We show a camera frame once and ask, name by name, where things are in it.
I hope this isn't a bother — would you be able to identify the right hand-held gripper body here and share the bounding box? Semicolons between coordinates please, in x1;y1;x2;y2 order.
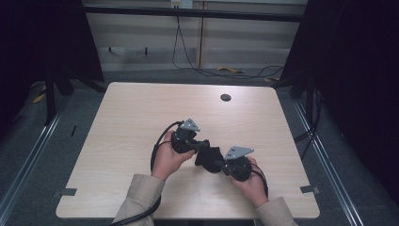
220;145;255;183

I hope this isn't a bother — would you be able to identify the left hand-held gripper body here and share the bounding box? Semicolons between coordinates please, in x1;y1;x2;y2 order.
170;118;205;155

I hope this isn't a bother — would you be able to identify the dark cloth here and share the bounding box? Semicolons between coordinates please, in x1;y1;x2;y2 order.
194;146;226;174

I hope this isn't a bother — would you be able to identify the person's right hand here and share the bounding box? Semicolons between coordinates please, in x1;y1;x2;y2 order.
230;156;269;208

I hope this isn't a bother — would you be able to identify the person's left hand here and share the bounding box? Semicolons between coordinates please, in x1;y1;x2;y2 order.
151;130;196;183

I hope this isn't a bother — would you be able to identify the grey tape strip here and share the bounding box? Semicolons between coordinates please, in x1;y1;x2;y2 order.
299;185;322;195
51;187;78;198

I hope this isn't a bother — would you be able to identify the black horizontal bar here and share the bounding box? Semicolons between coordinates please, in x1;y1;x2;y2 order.
82;4;308;24

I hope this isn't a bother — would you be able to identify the black stand leg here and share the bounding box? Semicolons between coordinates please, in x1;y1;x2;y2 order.
44;60;58;127

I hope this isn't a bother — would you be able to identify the black curtain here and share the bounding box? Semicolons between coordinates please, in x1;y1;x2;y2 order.
0;0;105;133
278;0;399;205

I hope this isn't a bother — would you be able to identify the small yellow floor object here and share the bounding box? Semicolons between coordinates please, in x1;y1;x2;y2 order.
32;91;47;105

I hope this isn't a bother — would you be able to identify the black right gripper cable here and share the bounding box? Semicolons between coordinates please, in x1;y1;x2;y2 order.
249;169;270;200

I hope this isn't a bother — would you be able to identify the black floor cable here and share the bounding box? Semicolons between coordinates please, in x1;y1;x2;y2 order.
171;15;285;80

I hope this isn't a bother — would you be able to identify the black cable bundle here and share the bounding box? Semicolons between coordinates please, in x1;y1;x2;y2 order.
293;89;325;162

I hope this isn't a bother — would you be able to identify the metal floor rail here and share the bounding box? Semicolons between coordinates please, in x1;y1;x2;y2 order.
0;105;65;219
292;99;365;226

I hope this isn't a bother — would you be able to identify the white wall socket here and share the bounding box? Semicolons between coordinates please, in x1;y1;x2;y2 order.
169;0;194;9

